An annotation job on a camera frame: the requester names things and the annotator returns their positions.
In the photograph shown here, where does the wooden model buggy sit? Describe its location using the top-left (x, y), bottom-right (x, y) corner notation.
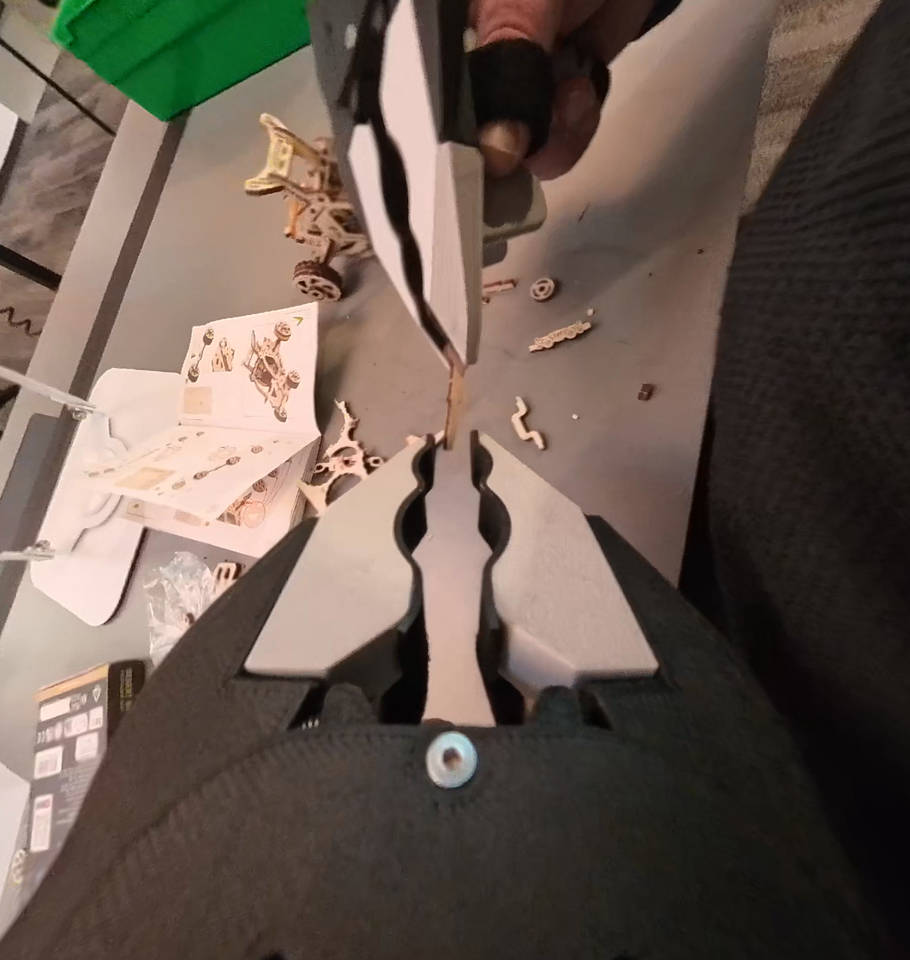
top-left (243, 112), bottom-right (377, 303)

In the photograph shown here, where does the green plastic bin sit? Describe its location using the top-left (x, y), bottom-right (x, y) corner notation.
top-left (50, 0), bottom-right (311, 123)

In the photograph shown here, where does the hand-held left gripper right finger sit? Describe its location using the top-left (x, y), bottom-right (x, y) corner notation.
top-left (471, 429), bottom-right (661, 725)

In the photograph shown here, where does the white tablet stand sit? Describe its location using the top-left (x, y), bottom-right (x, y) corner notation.
top-left (0, 356), bottom-right (150, 627)

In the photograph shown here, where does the instruction booklet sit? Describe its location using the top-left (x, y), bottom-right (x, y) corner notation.
top-left (83, 301), bottom-right (322, 560)

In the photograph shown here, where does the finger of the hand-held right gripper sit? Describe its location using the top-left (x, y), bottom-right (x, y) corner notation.
top-left (347, 120), bottom-right (452, 357)
top-left (383, 0), bottom-right (487, 367)

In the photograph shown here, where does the person's right hand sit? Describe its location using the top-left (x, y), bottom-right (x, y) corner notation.
top-left (468, 0), bottom-right (613, 183)

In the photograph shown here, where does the toothed wooden strip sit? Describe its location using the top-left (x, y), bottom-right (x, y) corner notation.
top-left (528, 318), bottom-right (596, 354)

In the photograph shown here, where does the wooden parts sheet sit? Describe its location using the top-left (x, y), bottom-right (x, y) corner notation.
top-left (297, 399), bottom-right (387, 519)

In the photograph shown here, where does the clear plastic bag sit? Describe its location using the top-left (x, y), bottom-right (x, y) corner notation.
top-left (141, 551), bottom-right (246, 669)

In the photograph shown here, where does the zigzag wooden piece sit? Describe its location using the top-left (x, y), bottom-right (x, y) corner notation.
top-left (511, 397), bottom-right (547, 451)

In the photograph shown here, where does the black model kit box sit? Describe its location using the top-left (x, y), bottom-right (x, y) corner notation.
top-left (5, 658), bottom-right (150, 912)

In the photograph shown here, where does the black coiled cable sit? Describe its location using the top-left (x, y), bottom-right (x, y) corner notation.
top-left (0, 288), bottom-right (45, 340)

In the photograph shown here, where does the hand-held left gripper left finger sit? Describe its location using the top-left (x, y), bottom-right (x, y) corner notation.
top-left (242, 435), bottom-right (435, 725)

